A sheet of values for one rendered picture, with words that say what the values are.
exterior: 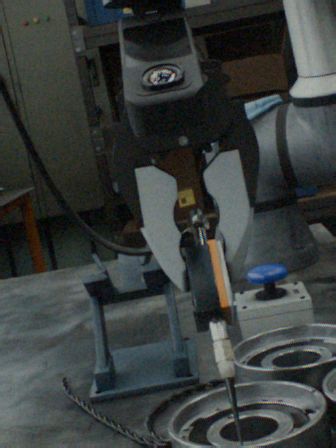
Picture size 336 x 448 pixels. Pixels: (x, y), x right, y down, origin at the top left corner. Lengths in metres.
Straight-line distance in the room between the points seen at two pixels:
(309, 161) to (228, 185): 0.51
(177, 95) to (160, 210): 0.11
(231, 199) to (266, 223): 0.53
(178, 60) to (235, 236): 0.13
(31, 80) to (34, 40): 0.22
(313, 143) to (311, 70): 0.09
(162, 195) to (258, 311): 0.26
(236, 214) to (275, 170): 0.52
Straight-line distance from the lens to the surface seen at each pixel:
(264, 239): 1.05
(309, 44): 1.00
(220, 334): 0.51
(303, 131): 1.02
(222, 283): 0.51
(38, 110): 4.39
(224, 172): 0.52
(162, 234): 0.52
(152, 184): 0.52
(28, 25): 4.42
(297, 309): 0.75
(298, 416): 0.54
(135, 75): 0.46
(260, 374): 0.60
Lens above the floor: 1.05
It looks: 8 degrees down
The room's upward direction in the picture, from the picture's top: 11 degrees counter-clockwise
